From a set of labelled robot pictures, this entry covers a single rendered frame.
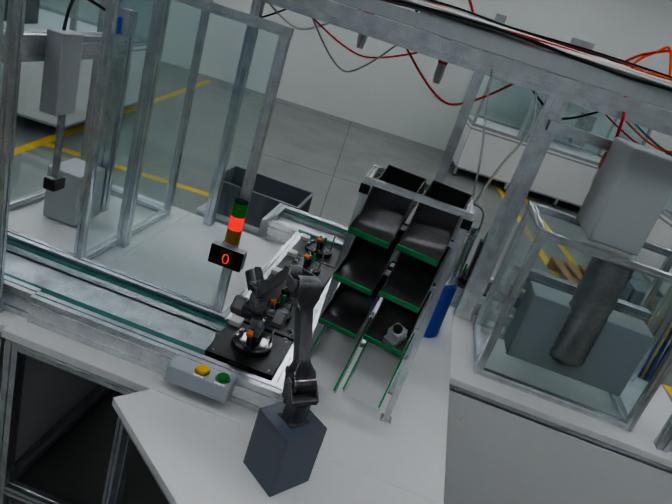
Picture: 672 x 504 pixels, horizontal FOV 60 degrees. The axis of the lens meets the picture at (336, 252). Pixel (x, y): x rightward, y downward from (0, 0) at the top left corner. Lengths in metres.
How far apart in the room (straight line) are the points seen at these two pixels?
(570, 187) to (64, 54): 9.52
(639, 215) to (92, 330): 2.02
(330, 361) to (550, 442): 1.13
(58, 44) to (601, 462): 2.65
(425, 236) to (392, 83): 10.54
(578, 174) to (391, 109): 3.90
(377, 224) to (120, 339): 0.92
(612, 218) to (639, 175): 0.18
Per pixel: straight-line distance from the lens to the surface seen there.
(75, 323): 2.11
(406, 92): 12.29
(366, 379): 1.96
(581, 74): 2.25
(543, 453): 2.75
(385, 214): 1.81
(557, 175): 10.86
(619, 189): 2.47
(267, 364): 2.00
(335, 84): 12.30
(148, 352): 2.02
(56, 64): 2.40
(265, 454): 1.70
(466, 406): 2.60
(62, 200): 2.87
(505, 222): 2.88
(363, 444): 2.00
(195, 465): 1.77
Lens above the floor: 2.10
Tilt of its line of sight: 22 degrees down
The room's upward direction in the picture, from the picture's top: 18 degrees clockwise
